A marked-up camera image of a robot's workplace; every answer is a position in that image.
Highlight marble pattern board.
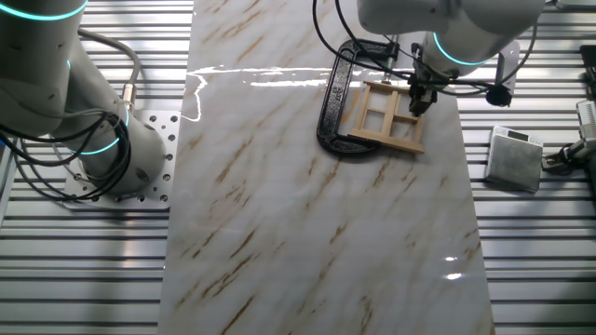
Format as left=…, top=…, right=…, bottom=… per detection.
left=156, top=0, right=497, bottom=335

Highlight black metal C-clamp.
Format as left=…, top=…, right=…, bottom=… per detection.
left=316, top=34, right=401, bottom=157

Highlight grey cable with metal connector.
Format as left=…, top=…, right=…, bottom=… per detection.
left=77, top=27, right=142, bottom=114

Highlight black box device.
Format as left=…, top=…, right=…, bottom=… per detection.
left=579, top=45, right=596, bottom=99

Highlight silver perforated base plate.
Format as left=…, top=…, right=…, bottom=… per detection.
left=62, top=110, right=182, bottom=210

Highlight grey flat object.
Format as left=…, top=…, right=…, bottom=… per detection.
left=553, top=0, right=596, bottom=10

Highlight black connector with cable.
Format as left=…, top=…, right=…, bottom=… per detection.
left=541, top=138, right=596, bottom=177

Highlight small wooden sliding window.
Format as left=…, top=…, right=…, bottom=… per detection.
left=346, top=79, right=427, bottom=154

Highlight silver aluminium frame beam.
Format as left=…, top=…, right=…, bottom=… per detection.
left=0, top=137, right=18, bottom=220

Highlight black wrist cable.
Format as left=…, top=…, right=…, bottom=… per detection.
left=312, top=0, right=416, bottom=87
left=333, top=0, right=493, bottom=90

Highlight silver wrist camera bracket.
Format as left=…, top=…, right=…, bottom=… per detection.
left=494, top=40, right=522, bottom=94

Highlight grey vented device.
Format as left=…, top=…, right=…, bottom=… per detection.
left=576, top=100, right=596, bottom=140

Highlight silver digital scale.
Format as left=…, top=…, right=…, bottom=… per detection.
left=483, top=125, right=545, bottom=194

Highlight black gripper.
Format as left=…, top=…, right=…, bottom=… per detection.
left=408, top=69, right=441, bottom=117

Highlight black cable bundle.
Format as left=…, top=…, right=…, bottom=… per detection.
left=0, top=111, right=133, bottom=204

